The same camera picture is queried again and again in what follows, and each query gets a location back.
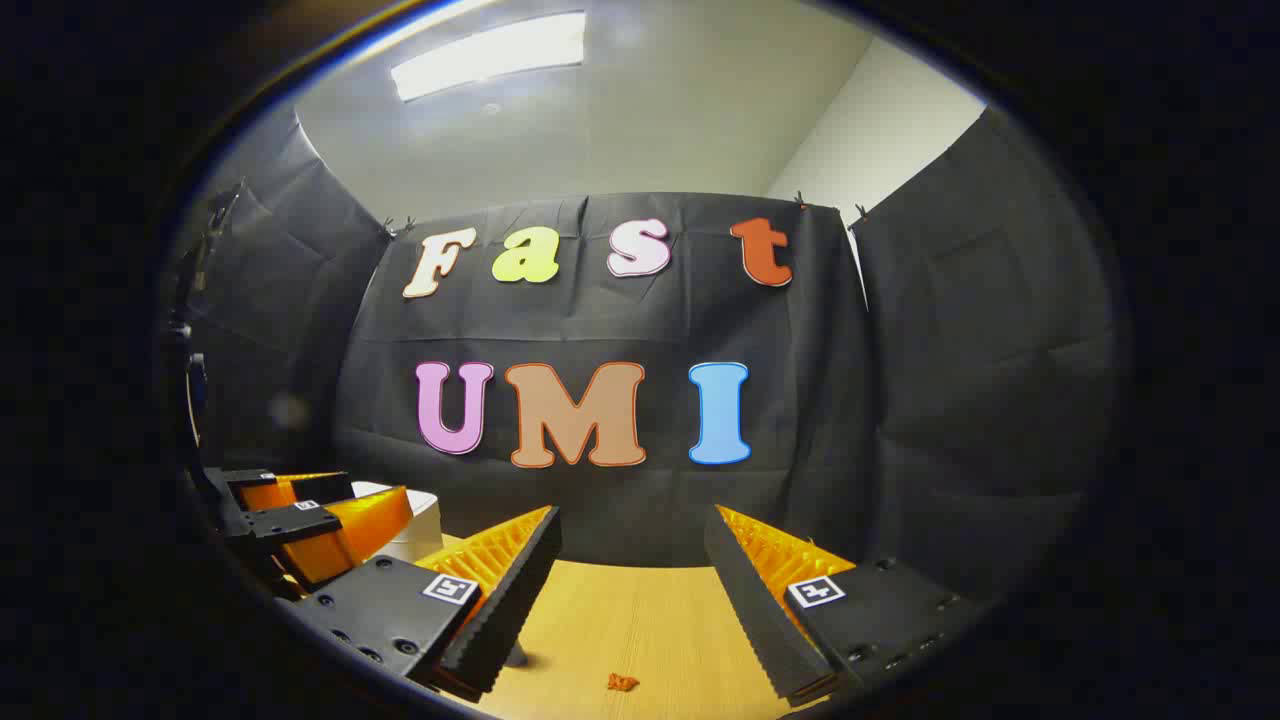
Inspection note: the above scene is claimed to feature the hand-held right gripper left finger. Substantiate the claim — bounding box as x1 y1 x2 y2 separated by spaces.
285 505 563 703

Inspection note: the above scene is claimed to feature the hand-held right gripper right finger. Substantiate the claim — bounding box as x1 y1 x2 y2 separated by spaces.
703 504 986 709

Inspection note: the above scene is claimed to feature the white desktop garbage bin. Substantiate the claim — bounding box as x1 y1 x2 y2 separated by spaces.
350 481 444 564

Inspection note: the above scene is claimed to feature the wooden desktop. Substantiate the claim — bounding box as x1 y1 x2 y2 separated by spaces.
440 533 861 720

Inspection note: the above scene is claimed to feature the black backdrop cloth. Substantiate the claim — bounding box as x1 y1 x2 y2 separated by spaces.
165 100 1121 601

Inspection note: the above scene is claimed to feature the ceiling light panel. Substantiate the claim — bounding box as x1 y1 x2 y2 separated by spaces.
390 12 587 103

